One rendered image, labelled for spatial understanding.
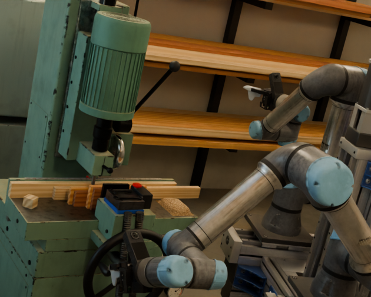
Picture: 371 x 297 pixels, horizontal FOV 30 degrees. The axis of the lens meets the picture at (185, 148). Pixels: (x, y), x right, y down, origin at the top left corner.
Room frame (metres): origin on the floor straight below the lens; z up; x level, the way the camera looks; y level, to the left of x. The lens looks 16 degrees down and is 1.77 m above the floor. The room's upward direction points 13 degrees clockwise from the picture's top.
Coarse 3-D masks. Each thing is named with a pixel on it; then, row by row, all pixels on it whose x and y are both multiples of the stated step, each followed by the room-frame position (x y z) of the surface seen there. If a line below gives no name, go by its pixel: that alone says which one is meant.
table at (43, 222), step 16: (16, 208) 1.93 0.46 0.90; (48, 208) 1.98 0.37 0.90; (64, 208) 2.01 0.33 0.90; (80, 208) 2.03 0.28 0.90; (160, 208) 2.18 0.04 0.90; (16, 224) 1.91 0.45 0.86; (32, 224) 1.85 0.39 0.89; (48, 224) 1.88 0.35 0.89; (64, 224) 1.91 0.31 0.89; (80, 224) 1.94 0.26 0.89; (96, 224) 1.97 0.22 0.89; (160, 224) 2.10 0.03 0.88; (176, 224) 2.13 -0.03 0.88; (96, 240) 1.92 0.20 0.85
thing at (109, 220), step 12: (96, 216) 1.99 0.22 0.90; (108, 216) 1.93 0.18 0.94; (120, 216) 1.90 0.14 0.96; (132, 216) 1.93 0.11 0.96; (144, 216) 1.95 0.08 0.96; (108, 228) 1.92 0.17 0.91; (120, 228) 1.91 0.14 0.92; (132, 228) 1.93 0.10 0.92; (144, 228) 1.95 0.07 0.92; (144, 240) 1.96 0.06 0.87
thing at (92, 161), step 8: (80, 144) 2.17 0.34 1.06; (88, 144) 2.17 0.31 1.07; (80, 152) 2.16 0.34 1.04; (88, 152) 2.11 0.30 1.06; (96, 152) 2.11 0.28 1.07; (104, 152) 2.12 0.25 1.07; (80, 160) 2.15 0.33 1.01; (88, 160) 2.10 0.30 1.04; (96, 160) 2.07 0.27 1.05; (104, 160) 2.09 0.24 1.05; (112, 160) 2.11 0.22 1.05; (88, 168) 2.10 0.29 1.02; (96, 168) 2.08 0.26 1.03
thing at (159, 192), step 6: (54, 186) 2.07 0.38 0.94; (60, 186) 2.08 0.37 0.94; (66, 186) 2.09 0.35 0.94; (72, 186) 2.10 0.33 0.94; (78, 186) 2.11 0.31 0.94; (84, 186) 2.12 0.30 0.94; (150, 186) 2.26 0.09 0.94; (156, 186) 2.27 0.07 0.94; (162, 186) 2.29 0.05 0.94; (168, 186) 2.30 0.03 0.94; (174, 186) 2.32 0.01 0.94; (180, 186) 2.33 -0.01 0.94; (186, 186) 2.34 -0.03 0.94; (192, 186) 2.36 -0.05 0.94; (54, 192) 2.05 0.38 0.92; (60, 192) 2.06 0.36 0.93; (66, 192) 2.07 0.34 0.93; (150, 192) 2.25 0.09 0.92; (156, 192) 2.26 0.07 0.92; (162, 192) 2.27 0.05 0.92; (168, 192) 2.29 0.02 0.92; (174, 192) 2.30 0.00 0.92; (180, 192) 2.31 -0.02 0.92; (186, 192) 2.33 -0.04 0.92; (192, 192) 2.34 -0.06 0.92; (198, 192) 2.36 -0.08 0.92; (54, 198) 2.05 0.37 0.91; (60, 198) 2.06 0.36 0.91; (66, 198) 2.07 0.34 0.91; (156, 198) 2.26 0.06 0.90; (162, 198) 2.27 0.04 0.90; (180, 198) 2.32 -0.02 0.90; (186, 198) 2.33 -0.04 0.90; (192, 198) 2.35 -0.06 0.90
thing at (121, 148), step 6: (114, 138) 2.30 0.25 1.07; (120, 138) 2.29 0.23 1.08; (114, 144) 2.30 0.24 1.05; (120, 144) 2.27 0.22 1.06; (108, 150) 2.31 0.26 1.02; (114, 150) 2.29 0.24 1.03; (120, 150) 2.26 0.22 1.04; (114, 156) 2.28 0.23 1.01; (120, 156) 2.26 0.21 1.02; (114, 162) 2.27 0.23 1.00; (120, 162) 2.26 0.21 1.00; (114, 168) 2.28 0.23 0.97
